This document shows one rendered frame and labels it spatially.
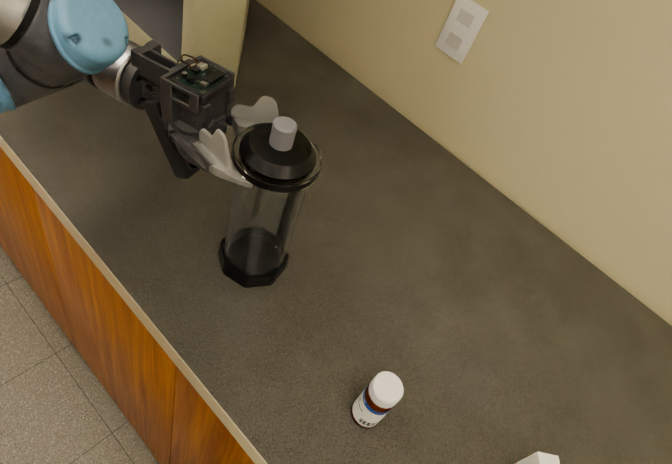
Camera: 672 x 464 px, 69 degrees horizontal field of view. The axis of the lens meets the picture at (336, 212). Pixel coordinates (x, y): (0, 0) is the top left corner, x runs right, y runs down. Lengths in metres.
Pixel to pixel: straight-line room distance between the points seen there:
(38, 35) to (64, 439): 1.28
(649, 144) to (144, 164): 0.84
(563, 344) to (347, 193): 0.44
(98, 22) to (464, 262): 0.66
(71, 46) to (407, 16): 0.74
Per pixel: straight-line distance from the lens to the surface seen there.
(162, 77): 0.61
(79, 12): 0.54
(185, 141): 0.61
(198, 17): 0.90
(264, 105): 0.63
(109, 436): 1.64
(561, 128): 1.02
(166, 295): 0.72
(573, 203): 1.06
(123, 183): 0.85
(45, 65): 0.57
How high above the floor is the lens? 1.56
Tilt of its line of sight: 46 degrees down
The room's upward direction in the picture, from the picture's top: 22 degrees clockwise
